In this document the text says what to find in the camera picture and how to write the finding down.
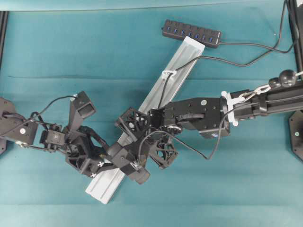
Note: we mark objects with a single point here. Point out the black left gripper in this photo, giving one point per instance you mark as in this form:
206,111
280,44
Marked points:
87,153

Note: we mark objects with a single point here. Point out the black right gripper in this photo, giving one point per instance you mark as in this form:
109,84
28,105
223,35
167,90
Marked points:
148,139

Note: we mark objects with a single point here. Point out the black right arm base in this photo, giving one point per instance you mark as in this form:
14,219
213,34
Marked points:
296,133

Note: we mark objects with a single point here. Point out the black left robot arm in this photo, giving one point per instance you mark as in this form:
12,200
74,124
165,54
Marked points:
33,132

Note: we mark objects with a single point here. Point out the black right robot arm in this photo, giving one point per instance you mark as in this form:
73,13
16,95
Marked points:
213,117

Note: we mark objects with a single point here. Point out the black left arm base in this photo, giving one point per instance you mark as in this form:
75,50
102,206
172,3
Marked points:
3,146

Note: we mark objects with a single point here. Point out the black USB hub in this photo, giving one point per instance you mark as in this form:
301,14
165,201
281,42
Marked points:
178,30

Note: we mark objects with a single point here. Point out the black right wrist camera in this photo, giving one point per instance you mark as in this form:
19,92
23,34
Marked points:
126,159

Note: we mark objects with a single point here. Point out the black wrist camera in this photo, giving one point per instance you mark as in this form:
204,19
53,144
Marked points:
126,159
81,108

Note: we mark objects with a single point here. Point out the aluminium rail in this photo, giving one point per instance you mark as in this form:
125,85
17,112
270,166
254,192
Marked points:
104,185

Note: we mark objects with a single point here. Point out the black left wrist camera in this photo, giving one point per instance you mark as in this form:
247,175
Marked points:
81,108

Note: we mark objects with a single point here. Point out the black frame post left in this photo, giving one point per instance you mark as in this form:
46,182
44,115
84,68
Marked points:
3,27

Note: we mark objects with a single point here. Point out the black frame post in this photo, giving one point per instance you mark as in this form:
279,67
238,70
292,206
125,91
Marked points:
296,25
3,27

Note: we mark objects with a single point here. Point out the black frame post right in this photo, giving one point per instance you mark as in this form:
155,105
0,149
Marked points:
296,25

